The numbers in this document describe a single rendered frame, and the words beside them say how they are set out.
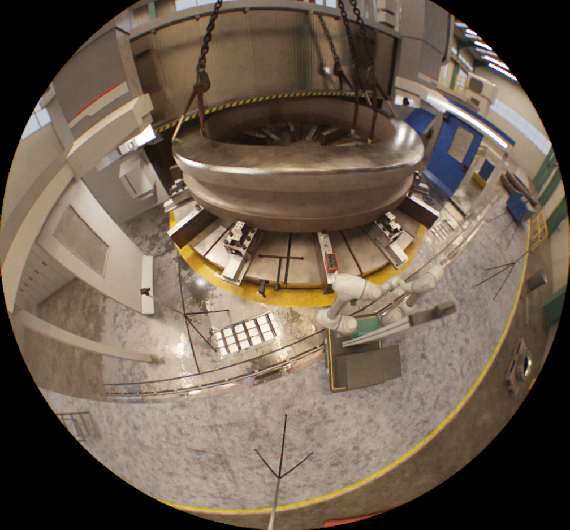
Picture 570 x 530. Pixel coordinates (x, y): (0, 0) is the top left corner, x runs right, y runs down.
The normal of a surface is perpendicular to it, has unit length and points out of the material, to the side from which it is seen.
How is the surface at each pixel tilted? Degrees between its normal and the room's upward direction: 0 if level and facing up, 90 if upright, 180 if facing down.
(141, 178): 90
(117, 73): 90
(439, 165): 90
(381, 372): 0
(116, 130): 90
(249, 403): 0
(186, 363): 0
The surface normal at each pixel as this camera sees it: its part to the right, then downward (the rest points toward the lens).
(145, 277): 0.51, -0.66
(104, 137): 0.39, 0.75
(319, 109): -0.38, 0.77
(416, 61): -0.92, 0.35
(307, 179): -0.03, 0.83
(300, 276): -0.04, -0.56
